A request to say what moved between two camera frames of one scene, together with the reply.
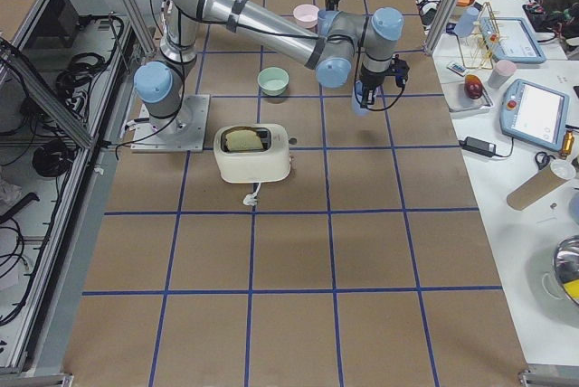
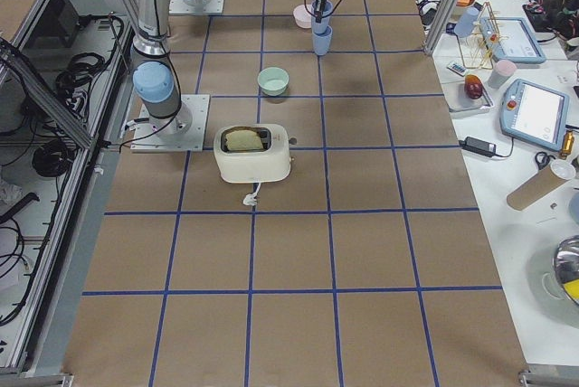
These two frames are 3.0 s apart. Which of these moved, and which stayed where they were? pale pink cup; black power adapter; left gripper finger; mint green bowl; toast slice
Moved: left gripper finger
Stayed: toast slice; black power adapter; mint green bowl; pale pink cup
